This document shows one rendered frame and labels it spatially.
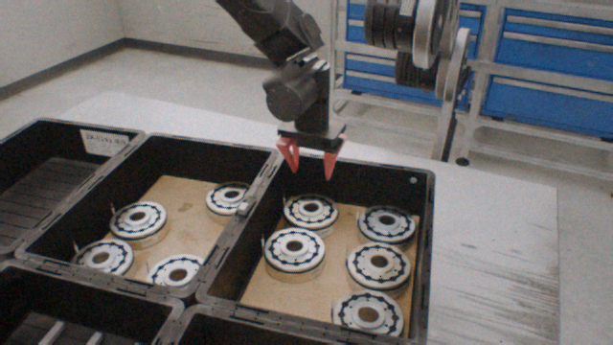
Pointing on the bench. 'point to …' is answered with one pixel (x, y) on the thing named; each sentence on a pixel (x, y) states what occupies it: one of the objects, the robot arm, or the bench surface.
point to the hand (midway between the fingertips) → (311, 171)
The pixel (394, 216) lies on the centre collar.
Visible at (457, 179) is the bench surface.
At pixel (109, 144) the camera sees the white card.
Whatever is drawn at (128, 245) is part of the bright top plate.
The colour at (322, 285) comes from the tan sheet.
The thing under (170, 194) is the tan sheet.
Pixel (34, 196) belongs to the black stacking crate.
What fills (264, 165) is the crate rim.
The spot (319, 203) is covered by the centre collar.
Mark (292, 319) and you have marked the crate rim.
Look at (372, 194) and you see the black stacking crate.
